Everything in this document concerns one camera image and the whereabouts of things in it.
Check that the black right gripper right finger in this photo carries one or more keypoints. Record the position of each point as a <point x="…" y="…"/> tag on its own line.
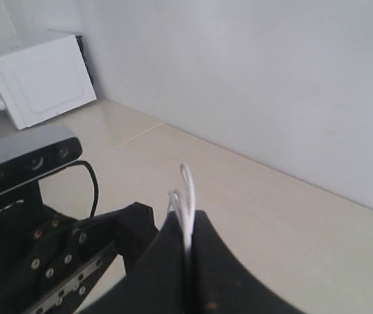
<point x="221" y="283"/>

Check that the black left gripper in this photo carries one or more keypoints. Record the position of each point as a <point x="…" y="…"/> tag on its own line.
<point x="50" y="262"/>

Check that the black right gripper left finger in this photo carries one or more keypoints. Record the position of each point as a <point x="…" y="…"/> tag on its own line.
<point x="156" y="283"/>

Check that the white wired earphones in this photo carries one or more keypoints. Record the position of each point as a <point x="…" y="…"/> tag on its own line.
<point x="184" y="207"/>

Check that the white microwave oven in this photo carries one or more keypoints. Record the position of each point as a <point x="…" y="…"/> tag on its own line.
<point x="43" y="74"/>

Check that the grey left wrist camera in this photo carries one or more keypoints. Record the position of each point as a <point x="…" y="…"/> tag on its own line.
<point x="30" y="154"/>

